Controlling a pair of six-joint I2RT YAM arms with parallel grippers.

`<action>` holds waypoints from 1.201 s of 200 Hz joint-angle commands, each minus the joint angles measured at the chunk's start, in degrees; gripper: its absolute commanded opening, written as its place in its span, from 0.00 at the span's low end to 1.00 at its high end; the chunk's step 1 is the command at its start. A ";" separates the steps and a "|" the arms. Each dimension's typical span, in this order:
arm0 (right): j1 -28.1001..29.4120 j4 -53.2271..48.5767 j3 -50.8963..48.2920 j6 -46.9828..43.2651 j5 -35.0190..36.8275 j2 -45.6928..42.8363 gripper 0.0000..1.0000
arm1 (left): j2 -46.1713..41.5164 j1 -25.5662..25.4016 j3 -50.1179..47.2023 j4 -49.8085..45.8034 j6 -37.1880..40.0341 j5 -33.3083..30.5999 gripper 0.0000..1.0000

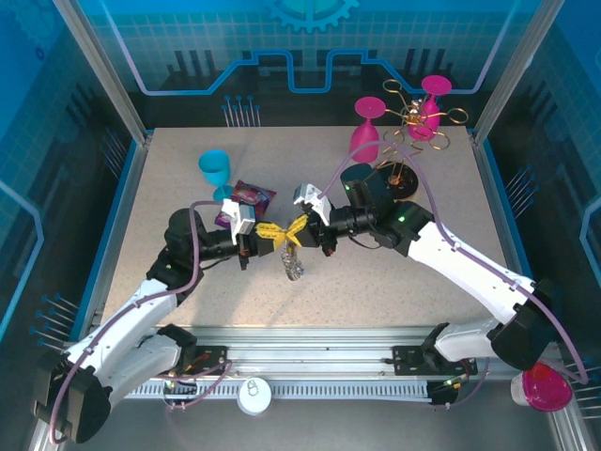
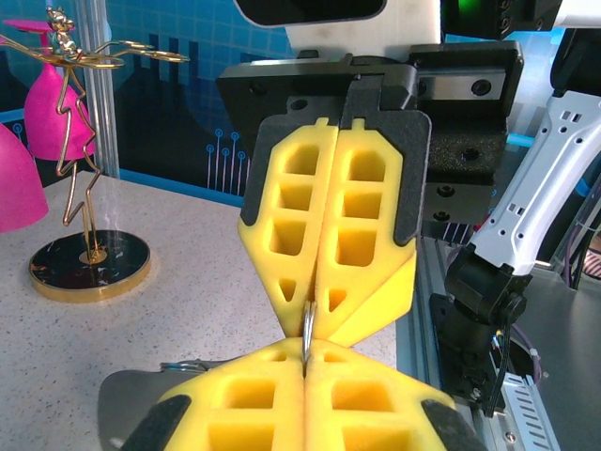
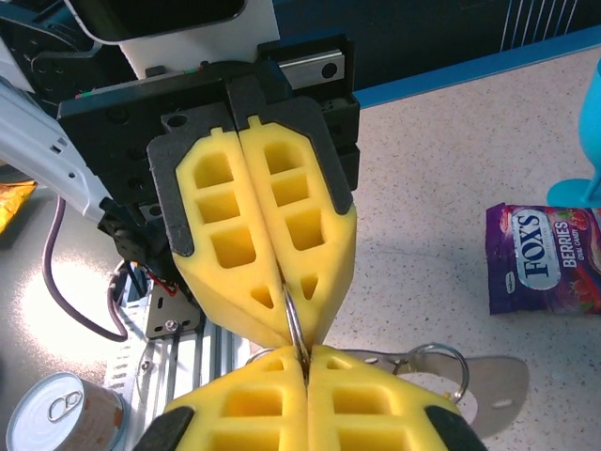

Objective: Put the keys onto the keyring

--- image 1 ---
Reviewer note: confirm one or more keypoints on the silver crescent keyring plate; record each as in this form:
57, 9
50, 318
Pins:
292, 265

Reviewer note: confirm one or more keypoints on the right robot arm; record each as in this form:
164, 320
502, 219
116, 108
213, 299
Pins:
460, 263

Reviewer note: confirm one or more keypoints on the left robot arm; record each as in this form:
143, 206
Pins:
117, 319

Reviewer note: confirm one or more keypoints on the purple candy bag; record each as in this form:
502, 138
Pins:
256, 195

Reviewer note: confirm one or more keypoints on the pink plastic goblet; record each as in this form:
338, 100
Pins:
428, 124
364, 141

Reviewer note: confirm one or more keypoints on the cyan plastic goblet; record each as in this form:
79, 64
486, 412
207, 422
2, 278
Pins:
215, 166

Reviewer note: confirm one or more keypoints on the blue table border strip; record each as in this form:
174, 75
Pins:
87, 305
498, 188

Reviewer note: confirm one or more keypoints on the white round lid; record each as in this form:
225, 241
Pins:
254, 397

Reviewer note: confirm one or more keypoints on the white cup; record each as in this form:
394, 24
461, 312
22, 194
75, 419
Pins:
516, 390

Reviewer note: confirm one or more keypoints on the pink dome bowl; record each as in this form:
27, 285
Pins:
547, 387

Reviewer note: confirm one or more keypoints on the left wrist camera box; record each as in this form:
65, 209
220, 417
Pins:
244, 218

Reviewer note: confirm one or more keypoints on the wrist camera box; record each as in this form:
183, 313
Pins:
244, 218
312, 199

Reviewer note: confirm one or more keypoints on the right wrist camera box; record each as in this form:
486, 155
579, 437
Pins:
312, 199

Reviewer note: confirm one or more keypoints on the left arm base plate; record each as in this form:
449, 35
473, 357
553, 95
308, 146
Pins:
211, 357

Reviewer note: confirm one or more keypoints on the aluminium front rail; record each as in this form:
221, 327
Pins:
305, 347

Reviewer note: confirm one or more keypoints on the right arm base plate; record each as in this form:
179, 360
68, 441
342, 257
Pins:
411, 359

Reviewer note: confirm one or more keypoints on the aluminium frame post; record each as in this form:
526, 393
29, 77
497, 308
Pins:
101, 70
514, 70

